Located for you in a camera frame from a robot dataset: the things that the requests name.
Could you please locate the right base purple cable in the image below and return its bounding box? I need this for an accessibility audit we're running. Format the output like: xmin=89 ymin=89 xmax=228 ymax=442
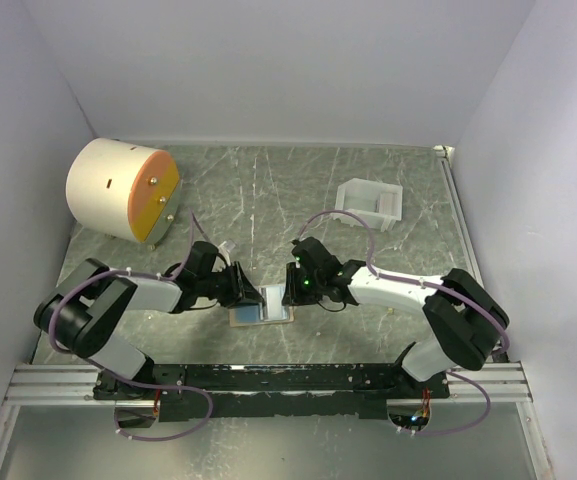
xmin=395 ymin=369 xmax=492 ymax=437

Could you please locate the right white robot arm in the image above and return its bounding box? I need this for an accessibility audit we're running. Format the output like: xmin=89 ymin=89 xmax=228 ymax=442
xmin=282 ymin=237 xmax=509 ymax=398

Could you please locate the beige leather card holder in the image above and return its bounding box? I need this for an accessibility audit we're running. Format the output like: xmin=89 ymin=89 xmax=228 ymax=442
xmin=229 ymin=284 xmax=294 ymax=328

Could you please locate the white card tray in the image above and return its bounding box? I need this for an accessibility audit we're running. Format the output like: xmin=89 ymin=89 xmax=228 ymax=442
xmin=334 ymin=178 xmax=403 ymax=232

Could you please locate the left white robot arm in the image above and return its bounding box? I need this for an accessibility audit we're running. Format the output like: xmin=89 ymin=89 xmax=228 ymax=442
xmin=33 ymin=241 xmax=265 ymax=399

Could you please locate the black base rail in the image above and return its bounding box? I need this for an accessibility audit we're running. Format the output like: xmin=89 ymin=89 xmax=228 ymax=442
xmin=93 ymin=363 xmax=449 ymax=422

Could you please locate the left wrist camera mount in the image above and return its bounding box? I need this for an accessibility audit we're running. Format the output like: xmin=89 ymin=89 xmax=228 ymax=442
xmin=218 ymin=240 xmax=236 ymax=265

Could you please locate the cream cylinder with orange face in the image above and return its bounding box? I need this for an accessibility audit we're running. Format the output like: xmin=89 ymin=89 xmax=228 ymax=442
xmin=65 ymin=138 xmax=181 ymax=246

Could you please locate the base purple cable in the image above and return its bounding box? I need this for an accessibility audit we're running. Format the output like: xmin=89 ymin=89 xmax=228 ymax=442
xmin=395 ymin=369 xmax=492 ymax=437
xmin=80 ymin=349 xmax=214 ymax=442

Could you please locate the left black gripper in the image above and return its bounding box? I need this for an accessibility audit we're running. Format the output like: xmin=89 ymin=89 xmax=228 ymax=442
xmin=197 ymin=261 xmax=265 ymax=309

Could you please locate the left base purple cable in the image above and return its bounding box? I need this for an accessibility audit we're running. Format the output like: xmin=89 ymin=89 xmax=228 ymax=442
xmin=80 ymin=349 xmax=214 ymax=442

